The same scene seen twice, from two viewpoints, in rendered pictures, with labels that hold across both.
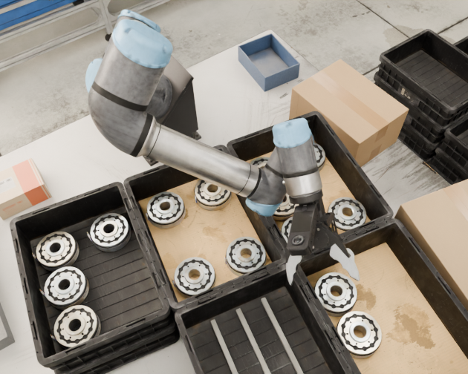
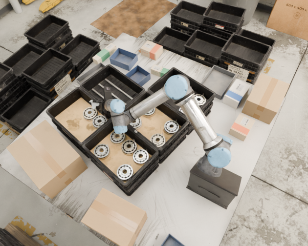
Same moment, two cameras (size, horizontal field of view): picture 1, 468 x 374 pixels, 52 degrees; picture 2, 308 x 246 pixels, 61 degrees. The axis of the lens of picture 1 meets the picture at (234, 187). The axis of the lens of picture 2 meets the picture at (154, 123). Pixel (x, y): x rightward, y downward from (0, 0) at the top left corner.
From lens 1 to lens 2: 1.58 m
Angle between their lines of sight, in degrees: 65
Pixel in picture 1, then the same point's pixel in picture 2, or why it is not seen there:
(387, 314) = (81, 124)
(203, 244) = (151, 123)
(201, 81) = (208, 228)
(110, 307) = not seen: hidden behind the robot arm
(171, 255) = (160, 115)
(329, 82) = (126, 224)
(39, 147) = (254, 152)
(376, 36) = not seen: outside the picture
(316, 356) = not seen: hidden behind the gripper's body
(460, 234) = (56, 152)
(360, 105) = (106, 213)
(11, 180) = (244, 124)
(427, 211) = (69, 156)
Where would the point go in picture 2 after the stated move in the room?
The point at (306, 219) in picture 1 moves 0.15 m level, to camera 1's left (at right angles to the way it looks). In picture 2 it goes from (107, 95) to (129, 87)
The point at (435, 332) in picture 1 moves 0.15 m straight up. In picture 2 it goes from (65, 125) to (58, 113)
